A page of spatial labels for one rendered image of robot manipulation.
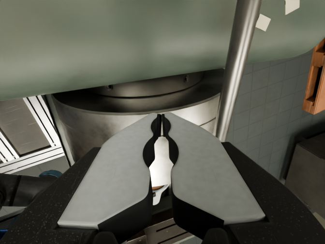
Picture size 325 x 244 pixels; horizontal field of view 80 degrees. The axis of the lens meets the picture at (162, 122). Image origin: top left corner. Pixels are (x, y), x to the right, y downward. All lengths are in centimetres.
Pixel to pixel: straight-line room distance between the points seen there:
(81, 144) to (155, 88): 13
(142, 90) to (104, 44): 11
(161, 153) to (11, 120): 122
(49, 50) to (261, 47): 22
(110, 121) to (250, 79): 190
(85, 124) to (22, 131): 118
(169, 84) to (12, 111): 119
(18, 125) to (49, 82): 122
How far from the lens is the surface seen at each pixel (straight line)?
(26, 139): 146
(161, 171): 28
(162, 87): 27
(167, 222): 89
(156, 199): 55
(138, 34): 18
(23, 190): 60
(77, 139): 30
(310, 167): 299
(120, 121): 24
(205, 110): 27
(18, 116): 139
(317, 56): 258
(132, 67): 20
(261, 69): 214
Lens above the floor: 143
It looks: 56 degrees down
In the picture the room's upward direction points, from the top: 143 degrees clockwise
